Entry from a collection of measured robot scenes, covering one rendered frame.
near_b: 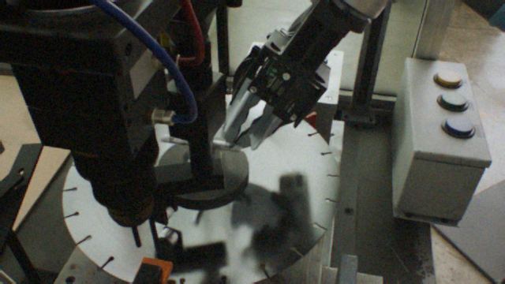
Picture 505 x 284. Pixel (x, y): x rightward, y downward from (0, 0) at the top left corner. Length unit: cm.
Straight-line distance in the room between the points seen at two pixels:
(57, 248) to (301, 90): 50
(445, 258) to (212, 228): 135
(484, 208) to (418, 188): 122
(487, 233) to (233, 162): 144
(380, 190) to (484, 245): 103
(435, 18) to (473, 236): 110
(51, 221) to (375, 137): 63
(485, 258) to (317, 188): 131
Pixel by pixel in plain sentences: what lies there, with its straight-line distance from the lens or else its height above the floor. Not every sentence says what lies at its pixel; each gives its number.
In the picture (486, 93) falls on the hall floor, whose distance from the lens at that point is 268.
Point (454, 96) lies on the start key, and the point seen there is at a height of 91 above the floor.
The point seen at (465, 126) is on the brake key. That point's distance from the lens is 76.
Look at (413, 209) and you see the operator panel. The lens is 78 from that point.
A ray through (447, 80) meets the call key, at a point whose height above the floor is 91.
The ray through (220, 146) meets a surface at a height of 100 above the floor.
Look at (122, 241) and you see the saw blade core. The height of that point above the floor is 95.
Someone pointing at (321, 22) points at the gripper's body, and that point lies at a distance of 43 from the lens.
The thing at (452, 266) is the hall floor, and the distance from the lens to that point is 175.
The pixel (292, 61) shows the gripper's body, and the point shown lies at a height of 112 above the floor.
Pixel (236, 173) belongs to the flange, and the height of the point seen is 96.
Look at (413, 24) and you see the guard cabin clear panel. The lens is 92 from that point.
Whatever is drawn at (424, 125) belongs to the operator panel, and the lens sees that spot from 75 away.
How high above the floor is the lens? 133
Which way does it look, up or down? 41 degrees down
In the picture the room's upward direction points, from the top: straight up
